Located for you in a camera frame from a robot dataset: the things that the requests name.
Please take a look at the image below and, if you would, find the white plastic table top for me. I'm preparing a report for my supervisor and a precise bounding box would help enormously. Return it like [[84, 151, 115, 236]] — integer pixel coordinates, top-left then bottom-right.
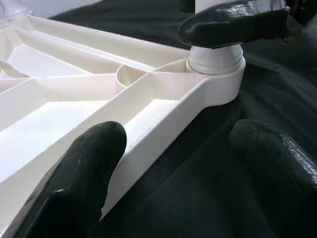
[[0, 14, 247, 236]]

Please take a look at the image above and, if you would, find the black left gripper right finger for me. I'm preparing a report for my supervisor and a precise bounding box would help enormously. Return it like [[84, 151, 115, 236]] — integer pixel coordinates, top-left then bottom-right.
[[229, 119, 317, 238]]

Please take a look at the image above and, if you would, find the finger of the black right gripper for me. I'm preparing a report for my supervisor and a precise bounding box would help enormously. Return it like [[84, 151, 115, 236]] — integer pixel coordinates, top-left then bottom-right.
[[178, 0, 290, 49], [179, 0, 196, 13]]

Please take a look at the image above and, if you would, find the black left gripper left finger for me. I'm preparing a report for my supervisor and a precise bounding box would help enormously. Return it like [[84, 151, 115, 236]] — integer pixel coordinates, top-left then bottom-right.
[[9, 120, 127, 238]]

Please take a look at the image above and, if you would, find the white plastic table leg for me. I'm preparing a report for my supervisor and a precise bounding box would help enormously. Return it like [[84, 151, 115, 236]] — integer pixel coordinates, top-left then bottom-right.
[[185, 0, 245, 75], [0, 0, 33, 20]]

